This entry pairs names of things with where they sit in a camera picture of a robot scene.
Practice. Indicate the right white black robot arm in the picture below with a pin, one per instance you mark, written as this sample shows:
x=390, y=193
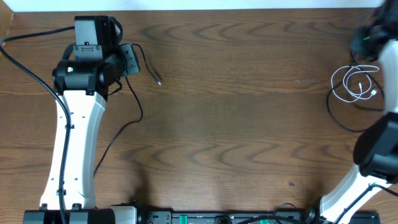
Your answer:
x=375, y=151

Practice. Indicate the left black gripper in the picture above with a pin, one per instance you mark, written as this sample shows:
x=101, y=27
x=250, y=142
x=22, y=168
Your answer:
x=134, y=63

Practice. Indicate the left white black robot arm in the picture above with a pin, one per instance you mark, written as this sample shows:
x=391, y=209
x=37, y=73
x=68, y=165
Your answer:
x=81, y=81

